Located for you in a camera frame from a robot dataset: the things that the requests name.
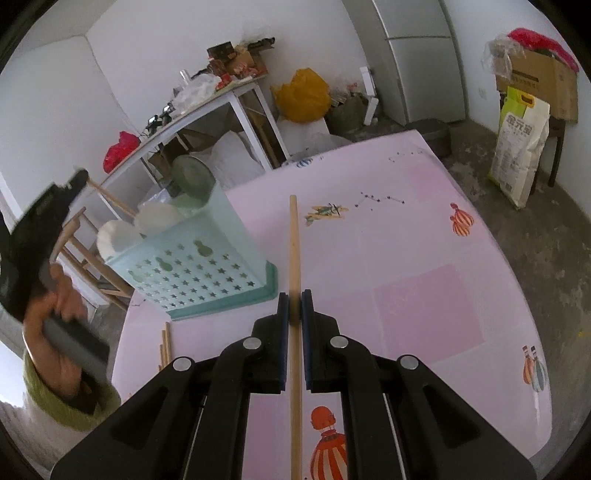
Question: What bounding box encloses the wooden chopstick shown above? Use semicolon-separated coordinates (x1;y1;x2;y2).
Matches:
163;322;172;365
87;179;137;219
158;330;168;371
288;195;303;480

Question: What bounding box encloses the metal ladle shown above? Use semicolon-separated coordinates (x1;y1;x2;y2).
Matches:
171;155;216;206

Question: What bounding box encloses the green sleeve left forearm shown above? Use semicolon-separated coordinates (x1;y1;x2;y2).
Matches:
23;353;121;432

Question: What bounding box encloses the person left hand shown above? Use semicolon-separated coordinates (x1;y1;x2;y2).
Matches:
23;263;87;401

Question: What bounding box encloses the wooden chair black seat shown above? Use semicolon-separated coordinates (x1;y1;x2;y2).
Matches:
51;207;134;311

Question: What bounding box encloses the wooden chopstick on table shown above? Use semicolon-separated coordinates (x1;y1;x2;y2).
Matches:
158;330;168;371
163;322;172;365

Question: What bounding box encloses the red plastic bag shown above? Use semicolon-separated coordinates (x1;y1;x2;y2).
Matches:
102;131;140;173

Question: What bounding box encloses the mint green utensil basket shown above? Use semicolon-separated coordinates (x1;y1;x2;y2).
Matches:
105;184;277;320

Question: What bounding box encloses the large white sack under table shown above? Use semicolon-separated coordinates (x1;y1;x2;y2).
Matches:
190;131;266;190

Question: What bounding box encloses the white plastic bag on table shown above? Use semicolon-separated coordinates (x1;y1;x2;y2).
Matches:
171;73;221;114

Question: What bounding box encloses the white metal side table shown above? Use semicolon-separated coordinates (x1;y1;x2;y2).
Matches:
98;73;293;195

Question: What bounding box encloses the yellow plastic bag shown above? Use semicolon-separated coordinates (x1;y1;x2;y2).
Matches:
271;68;331;124

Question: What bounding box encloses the white rice sack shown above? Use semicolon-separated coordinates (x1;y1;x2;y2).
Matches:
488;86;550;209

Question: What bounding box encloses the brown cardboard box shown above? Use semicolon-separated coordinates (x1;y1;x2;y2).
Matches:
496;50;578;123

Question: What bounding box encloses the silver refrigerator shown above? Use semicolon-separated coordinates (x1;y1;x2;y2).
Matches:
370;0;466;125

